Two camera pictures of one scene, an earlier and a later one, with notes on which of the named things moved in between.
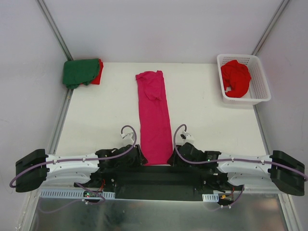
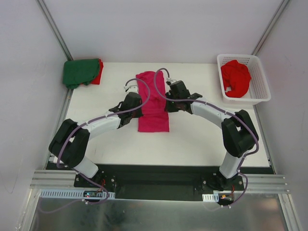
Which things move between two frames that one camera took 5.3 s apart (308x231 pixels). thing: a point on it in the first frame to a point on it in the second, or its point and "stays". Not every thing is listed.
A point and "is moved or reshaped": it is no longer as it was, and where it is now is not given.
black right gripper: x=178 y=154 to x=169 y=106
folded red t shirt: x=96 y=81 stays
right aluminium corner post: x=271 y=28 stays
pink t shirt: x=156 y=140 is moved or reshaped
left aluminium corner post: x=55 y=29 stays
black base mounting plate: x=160 y=182 stays
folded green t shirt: x=80 y=71 stays
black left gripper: x=138 y=154 to x=138 y=111
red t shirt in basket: x=237 y=76 stays
